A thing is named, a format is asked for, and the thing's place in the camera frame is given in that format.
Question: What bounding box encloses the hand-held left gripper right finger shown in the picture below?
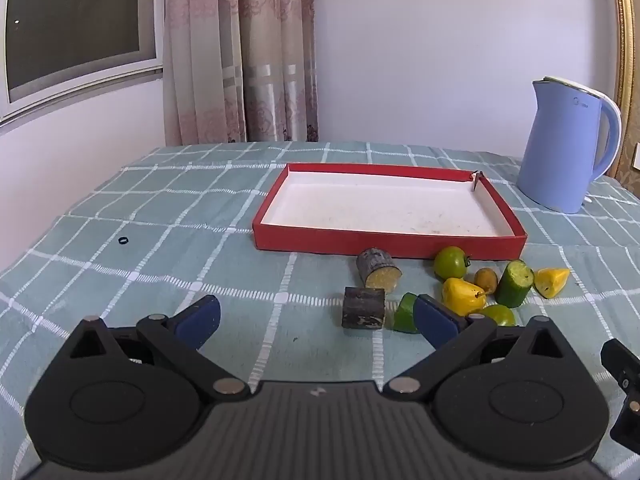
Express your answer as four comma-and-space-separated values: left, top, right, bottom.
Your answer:
382, 294, 572, 403

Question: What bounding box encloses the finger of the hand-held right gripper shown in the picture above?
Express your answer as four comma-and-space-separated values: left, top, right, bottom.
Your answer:
600, 339, 640, 456

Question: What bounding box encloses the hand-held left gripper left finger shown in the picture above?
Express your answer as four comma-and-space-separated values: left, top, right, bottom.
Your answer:
67, 294, 251, 402

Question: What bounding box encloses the green cucumber end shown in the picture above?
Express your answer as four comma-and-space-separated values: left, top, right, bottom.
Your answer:
392, 292, 421, 334

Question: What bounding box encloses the yellow fruit with stem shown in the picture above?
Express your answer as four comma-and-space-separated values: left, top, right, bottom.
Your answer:
441, 277, 488, 317

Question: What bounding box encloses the green tomato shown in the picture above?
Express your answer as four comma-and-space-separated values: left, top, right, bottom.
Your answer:
433, 246, 472, 281
481, 304, 517, 328

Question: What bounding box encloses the brown longan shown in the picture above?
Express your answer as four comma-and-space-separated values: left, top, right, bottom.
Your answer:
474, 267, 498, 295

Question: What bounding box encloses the green cucumber piece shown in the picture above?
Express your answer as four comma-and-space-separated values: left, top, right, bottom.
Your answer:
495, 259, 535, 309

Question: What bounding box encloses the yellow fruit wedge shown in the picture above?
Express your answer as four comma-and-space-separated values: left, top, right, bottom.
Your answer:
533, 267, 571, 300

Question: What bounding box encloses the red cardboard tray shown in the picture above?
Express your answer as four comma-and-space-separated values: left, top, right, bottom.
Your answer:
251, 162, 528, 261

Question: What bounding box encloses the green checked tablecloth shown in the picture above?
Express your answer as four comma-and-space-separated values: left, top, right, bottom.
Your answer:
0, 141, 640, 480

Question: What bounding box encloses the blue electric kettle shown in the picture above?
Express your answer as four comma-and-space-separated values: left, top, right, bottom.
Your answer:
516, 76, 623, 215

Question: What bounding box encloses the pink patterned curtain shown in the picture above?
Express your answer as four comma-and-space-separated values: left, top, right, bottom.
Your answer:
162, 0, 321, 147

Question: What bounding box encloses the white framed window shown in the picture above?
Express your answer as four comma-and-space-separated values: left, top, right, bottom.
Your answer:
0, 0, 166, 126

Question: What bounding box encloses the gold ornate frame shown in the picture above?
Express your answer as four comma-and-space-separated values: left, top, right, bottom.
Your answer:
607, 0, 640, 186

